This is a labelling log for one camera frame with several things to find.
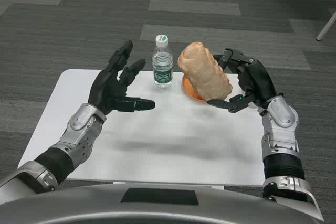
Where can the slanted white furniture leg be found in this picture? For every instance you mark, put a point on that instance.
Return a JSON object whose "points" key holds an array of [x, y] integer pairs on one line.
{"points": [[326, 24]]}

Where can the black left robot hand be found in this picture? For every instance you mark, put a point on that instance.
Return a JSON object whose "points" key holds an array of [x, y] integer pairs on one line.
{"points": [[105, 87]]}

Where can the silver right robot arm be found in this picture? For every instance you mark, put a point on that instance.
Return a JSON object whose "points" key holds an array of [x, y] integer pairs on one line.
{"points": [[281, 140]]}

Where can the silver robot chest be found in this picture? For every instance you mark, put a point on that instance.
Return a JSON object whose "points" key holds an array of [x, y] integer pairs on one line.
{"points": [[105, 205]]}

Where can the clear plastic water bottle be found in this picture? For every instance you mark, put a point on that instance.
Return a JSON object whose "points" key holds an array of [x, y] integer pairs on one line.
{"points": [[162, 69]]}

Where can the long brown bread loaf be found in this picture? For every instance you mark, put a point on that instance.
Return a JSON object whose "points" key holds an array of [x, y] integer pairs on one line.
{"points": [[204, 72]]}

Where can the orange round plate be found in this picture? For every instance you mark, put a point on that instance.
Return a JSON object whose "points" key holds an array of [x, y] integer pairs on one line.
{"points": [[189, 89]]}

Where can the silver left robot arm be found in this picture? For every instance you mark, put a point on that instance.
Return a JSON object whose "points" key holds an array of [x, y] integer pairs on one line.
{"points": [[78, 134]]}

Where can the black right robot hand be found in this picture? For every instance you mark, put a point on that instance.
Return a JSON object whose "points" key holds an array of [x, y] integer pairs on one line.
{"points": [[258, 79]]}

